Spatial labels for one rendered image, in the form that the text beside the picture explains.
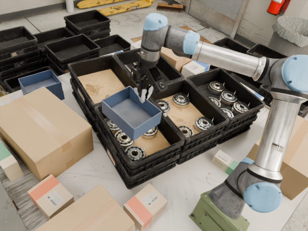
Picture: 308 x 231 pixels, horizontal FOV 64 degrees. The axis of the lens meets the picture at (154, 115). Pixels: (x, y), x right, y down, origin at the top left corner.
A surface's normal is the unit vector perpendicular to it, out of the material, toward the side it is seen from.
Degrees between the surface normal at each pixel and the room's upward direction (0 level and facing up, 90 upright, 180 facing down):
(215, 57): 73
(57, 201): 0
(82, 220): 0
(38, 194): 0
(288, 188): 90
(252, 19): 90
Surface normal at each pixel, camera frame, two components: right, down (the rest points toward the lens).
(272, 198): -0.12, 0.25
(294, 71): -0.07, 0.00
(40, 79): 0.62, 0.62
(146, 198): 0.12, -0.69
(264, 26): -0.74, 0.42
